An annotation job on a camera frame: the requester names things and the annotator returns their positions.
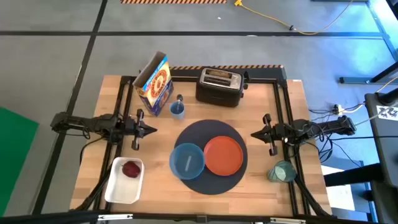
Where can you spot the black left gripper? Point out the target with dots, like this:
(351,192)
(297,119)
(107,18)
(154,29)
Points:
(133,127)

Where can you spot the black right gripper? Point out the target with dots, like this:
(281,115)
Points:
(280,133)

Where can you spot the small blue plastic cup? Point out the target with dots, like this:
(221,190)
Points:
(172,114)

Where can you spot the red apple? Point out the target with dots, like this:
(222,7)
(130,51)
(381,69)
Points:
(131,169)

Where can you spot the honey oats cereal box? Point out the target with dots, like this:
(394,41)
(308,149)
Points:
(155,87)

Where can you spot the metal spoon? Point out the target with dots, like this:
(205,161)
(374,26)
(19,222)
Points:
(179,99)

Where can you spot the black chrome toaster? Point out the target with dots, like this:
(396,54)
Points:
(217,96)

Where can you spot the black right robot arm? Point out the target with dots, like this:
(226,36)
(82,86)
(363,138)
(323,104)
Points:
(329,126)

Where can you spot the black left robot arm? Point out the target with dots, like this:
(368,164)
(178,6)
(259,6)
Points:
(93,124)

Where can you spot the green glass tumbler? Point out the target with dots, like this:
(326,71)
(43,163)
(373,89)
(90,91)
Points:
(281,171)

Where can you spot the orange plate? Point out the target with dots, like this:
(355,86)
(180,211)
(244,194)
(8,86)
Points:
(224,155)

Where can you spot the blue bowl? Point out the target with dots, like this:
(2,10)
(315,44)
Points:
(180,161)

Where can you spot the round dark woven placemat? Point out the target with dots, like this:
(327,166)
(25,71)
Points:
(211,127)

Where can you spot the white rectangular tray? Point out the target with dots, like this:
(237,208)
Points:
(121,189)

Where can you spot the white power adapter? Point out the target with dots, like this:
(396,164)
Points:
(339,109)

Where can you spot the black cart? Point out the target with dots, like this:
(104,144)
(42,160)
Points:
(385,149)

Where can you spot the white fiducial tag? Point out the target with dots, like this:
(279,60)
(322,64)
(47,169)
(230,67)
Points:
(387,112)

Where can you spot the orange black floor hazard tape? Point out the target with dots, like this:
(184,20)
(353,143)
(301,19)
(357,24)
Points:
(174,1)

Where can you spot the black rig crossbeam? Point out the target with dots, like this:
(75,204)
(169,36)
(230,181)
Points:
(46,217)

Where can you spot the green floor mat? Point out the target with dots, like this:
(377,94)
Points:
(15,155)

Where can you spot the black metal table frame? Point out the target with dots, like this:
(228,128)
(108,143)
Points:
(267,74)

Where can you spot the silver metal bracket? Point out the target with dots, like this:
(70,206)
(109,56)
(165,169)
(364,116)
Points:
(115,217)
(287,221)

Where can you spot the blue metal table frame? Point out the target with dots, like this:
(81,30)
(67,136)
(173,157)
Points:
(354,80)

